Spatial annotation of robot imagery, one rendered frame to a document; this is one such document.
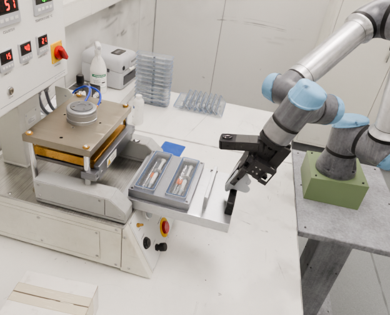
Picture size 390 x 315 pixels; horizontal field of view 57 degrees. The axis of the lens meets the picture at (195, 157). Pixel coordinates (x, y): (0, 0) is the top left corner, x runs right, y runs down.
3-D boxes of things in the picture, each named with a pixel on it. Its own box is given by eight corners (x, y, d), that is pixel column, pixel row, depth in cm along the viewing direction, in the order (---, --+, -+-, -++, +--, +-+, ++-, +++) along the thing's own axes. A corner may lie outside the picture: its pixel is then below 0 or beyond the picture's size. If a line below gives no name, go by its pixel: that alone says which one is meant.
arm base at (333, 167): (347, 160, 148) (354, 139, 143) (360, 182, 135) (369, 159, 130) (310, 157, 148) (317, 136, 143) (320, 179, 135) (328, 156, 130)
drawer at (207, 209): (119, 207, 97) (120, 184, 93) (147, 164, 115) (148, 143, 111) (227, 235, 94) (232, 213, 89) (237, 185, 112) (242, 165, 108)
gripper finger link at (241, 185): (239, 205, 98) (257, 183, 93) (220, 194, 97) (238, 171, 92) (240, 198, 100) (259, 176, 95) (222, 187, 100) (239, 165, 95)
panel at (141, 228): (152, 273, 102) (127, 223, 94) (179, 206, 127) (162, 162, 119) (159, 273, 102) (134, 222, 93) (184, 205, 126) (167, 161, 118)
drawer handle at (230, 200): (224, 214, 95) (227, 202, 93) (232, 181, 107) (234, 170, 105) (231, 215, 95) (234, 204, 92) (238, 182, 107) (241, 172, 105)
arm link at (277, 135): (270, 122, 82) (272, 108, 89) (259, 137, 85) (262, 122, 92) (298, 139, 83) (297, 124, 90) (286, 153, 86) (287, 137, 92)
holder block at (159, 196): (127, 195, 96) (128, 188, 94) (152, 157, 112) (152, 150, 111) (187, 211, 94) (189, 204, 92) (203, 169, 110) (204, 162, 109)
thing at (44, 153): (35, 158, 96) (30, 127, 91) (76, 122, 114) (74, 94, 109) (95, 174, 94) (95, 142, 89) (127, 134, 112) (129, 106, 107)
